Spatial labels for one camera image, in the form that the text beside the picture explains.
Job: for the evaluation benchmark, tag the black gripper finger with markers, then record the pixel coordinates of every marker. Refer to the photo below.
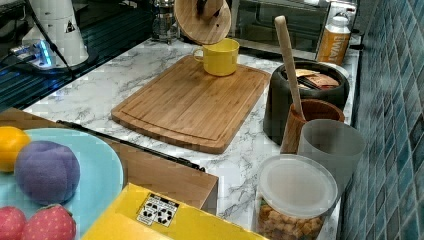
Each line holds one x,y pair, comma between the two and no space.
206,9

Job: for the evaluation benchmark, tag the round wooden lid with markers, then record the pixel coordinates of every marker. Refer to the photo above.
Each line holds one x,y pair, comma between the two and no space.
199,30

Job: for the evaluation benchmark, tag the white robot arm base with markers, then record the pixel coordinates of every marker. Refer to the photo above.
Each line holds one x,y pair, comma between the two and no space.
55,41

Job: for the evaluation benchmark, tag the bamboo cutting board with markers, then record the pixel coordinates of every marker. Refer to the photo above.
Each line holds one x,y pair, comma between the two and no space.
187,107

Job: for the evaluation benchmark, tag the glass french press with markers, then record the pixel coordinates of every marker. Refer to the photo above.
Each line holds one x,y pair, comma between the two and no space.
164,23

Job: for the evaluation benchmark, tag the yellow mug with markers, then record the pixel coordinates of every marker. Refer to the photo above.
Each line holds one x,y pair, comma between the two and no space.
218,59

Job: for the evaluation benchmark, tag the wooden pestle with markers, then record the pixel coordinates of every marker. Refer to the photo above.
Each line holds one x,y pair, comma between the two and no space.
286,51

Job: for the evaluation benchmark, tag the black canister with packets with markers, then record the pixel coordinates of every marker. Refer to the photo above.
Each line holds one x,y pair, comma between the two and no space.
279,96

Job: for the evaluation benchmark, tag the orange white bottle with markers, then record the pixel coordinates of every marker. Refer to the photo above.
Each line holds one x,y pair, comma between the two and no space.
334,41

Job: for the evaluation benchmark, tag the wooden mortar cup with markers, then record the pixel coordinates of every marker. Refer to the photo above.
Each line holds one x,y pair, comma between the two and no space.
312,109

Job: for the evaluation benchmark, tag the black counter edge strip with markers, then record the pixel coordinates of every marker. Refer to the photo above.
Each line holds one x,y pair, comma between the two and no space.
178,160

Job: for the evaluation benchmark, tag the wooden box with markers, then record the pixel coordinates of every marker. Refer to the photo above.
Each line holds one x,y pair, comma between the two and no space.
191,186

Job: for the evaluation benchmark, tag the frosted grey plastic cup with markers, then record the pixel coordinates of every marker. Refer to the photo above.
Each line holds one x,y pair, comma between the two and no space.
333,144

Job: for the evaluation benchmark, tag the light blue plate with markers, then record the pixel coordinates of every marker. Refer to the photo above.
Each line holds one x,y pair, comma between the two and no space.
101,177

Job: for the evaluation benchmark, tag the plastic jar with croutons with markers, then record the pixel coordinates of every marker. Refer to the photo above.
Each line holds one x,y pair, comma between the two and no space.
293,196

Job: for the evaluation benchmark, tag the yellow cardboard box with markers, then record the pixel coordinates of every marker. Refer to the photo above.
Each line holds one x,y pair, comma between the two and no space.
140,214

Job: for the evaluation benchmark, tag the purple plush ball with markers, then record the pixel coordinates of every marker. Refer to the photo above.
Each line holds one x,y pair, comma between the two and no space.
47,172

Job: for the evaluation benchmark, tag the orange plush fruit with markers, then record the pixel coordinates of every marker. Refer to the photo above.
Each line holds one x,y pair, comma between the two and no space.
12,140

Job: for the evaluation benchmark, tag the red plush strawberry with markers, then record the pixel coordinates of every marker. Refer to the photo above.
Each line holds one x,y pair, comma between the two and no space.
12,222
50,223

